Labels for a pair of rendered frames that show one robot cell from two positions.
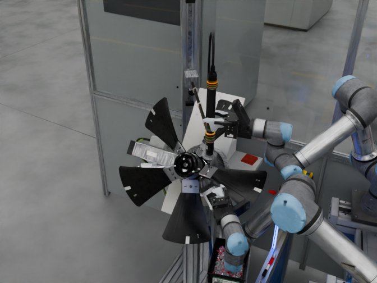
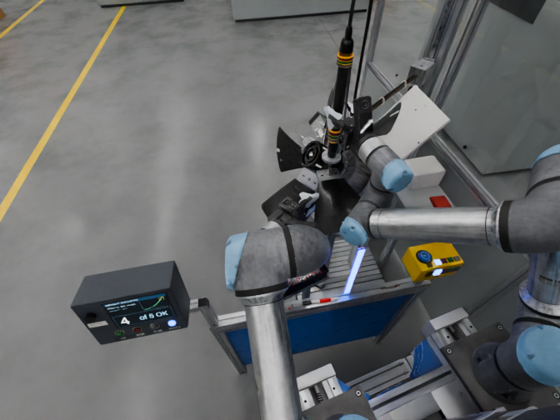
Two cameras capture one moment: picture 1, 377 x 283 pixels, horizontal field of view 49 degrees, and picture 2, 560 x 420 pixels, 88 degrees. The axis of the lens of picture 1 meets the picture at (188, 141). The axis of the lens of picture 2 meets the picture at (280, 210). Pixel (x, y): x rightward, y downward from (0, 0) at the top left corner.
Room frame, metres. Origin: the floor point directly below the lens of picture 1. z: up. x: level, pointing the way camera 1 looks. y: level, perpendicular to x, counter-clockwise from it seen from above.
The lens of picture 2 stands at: (0.86, -0.64, 1.99)
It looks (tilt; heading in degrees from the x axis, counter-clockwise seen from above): 51 degrees down; 53
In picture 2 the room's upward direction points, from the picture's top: 3 degrees counter-clockwise
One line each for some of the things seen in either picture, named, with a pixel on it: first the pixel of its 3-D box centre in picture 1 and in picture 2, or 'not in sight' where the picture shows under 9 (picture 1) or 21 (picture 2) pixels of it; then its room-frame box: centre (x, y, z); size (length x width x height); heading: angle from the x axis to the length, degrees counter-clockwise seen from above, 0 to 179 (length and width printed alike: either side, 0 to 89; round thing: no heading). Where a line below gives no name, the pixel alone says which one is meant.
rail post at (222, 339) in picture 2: not in sight; (232, 353); (0.88, -0.17, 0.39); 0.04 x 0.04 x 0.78; 62
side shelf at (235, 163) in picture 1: (228, 161); (417, 191); (2.05, -0.25, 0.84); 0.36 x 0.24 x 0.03; 62
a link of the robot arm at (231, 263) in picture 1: (235, 253); not in sight; (1.12, -0.19, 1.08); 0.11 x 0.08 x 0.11; 152
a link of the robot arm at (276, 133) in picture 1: (277, 131); (388, 170); (1.43, -0.36, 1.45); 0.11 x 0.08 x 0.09; 72
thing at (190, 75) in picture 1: (191, 78); (421, 72); (2.13, -0.01, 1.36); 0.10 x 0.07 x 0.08; 7
